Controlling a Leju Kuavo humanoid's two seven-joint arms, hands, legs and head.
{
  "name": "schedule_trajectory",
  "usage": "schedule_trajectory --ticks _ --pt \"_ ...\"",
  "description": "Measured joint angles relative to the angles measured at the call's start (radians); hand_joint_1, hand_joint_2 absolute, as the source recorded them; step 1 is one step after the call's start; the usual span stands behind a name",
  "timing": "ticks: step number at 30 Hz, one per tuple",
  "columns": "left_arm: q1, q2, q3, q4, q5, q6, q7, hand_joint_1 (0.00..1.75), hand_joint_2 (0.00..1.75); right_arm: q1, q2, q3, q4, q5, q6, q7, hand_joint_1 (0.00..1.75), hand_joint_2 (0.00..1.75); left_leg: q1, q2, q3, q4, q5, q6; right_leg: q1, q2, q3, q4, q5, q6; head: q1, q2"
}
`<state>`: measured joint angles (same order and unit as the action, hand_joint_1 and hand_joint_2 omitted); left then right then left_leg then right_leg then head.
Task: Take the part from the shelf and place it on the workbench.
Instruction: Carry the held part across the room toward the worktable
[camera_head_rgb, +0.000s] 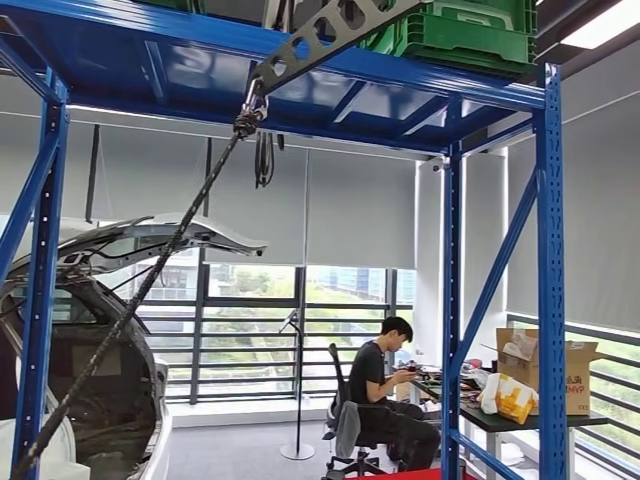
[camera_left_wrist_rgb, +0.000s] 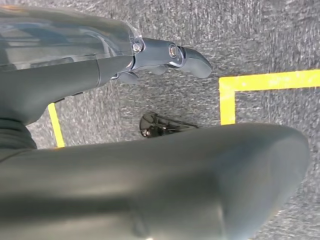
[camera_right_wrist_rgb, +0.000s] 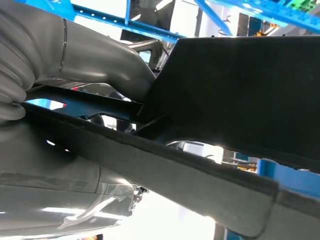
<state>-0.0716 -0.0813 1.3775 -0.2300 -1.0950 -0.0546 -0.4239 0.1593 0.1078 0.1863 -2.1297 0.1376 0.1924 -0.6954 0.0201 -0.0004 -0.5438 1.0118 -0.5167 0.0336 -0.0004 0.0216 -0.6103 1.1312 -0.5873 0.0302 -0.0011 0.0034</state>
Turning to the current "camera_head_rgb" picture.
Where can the blue metal shelf rack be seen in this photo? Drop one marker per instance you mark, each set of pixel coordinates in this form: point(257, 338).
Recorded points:
point(552, 265)

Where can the grey roller blind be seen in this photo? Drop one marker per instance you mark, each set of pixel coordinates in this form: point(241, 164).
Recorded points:
point(290, 225)
point(360, 212)
point(130, 172)
point(600, 199)
point(12, 159)

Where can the black window railing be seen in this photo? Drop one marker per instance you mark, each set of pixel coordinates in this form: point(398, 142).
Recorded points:
point(250, 306)
point(620, 334)

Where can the black office chair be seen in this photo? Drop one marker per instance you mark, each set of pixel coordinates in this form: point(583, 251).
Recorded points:
point(336, 371)

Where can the white car tailgate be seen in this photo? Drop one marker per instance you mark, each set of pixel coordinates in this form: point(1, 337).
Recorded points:
point(220, 235)

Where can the person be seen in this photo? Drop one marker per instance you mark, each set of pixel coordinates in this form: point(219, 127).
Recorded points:
point(367, 378)

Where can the silver carabiner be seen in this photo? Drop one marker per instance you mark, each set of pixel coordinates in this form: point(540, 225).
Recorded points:
point(255, 106)

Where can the black floor stand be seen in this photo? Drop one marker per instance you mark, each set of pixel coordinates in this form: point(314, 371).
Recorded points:
point(299, 397)

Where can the grey jacket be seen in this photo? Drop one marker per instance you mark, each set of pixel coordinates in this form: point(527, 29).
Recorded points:
point(347, 430)

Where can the silver perforated metal bar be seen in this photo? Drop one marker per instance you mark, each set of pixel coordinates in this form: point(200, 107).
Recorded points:
point(313, 41)

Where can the red barrier tape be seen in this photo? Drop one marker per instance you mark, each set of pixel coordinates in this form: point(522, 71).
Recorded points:
point(410, 475)

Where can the long ceiling light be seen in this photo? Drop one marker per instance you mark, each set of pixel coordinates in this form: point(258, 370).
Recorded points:
point(125, 114)
point(605, 23)

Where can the white yellow plastic bag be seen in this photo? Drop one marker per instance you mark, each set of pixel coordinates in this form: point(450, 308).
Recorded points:
point(510, 397)

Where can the white car body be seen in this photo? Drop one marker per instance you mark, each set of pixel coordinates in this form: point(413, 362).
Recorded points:
point(110, 397)

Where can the black desk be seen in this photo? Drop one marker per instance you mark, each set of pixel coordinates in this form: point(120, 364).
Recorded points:
point(550, 420)

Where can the printed brown cardboard box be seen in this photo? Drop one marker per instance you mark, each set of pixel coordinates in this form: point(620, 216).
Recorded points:
point(580, 378)

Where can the white security camera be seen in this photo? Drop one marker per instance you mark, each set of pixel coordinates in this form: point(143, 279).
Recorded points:
point(439, 166)

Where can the black window frame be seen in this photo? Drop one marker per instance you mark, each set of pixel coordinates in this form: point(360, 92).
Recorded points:
point(198, 344)

